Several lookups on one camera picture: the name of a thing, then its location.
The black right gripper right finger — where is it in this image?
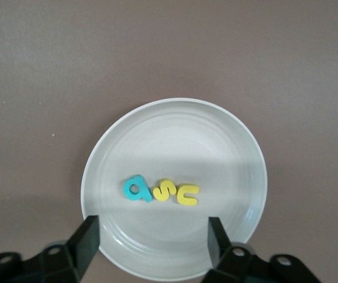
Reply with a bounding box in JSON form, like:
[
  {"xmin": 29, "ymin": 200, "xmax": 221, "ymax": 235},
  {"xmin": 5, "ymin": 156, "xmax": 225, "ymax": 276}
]
[{"xmin": 204, "ymin": 216, "xmax": 257, "ymax": 283}]

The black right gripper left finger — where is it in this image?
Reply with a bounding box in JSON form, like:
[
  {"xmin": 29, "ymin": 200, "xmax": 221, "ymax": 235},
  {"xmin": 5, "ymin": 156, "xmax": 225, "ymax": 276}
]
[{"xmin": 35, "ymin": 215, "xmax": 101, "ymax": 283}]

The yellow foam letter u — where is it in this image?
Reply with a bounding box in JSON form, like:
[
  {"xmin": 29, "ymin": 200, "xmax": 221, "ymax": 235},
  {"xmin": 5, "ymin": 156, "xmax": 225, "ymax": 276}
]
[{"xmin": 176, "ymin": 184, "xmax": 201, "ymax": 206}]

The teal foam letter p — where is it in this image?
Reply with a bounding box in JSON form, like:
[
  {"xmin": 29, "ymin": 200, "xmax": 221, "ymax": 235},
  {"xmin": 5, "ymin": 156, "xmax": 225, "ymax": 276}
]
[{"xmin": 123, "ymin": 174, "xmax": 153, "ymax": 203}]

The yellow foam letter s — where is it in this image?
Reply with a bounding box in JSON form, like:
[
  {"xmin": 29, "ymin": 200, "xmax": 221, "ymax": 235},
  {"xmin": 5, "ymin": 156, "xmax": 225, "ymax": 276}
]
[{"xmin": 152, "ymin": 179, "xmax": 177, "ymax": 203}]

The beige round plate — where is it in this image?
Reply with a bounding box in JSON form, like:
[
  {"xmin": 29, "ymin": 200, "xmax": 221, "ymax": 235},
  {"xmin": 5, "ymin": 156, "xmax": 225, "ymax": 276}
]
[{"xmin": 80, "ymin": 98, "xmax": 269, "ymax": 281}]

